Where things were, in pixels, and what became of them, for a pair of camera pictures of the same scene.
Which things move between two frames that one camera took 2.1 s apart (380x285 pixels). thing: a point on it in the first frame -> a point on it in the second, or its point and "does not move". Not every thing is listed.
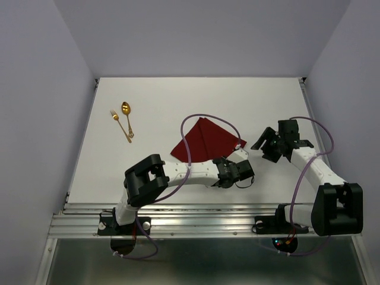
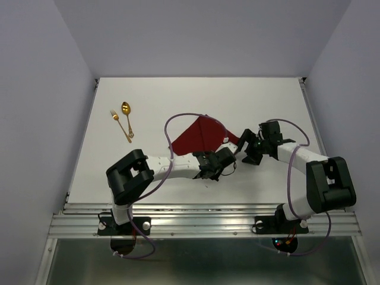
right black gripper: [271, 156] -> [247, 135]
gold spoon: [126, 110] does not move
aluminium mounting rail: [179, 221] does not move
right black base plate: [277, 225] does not move
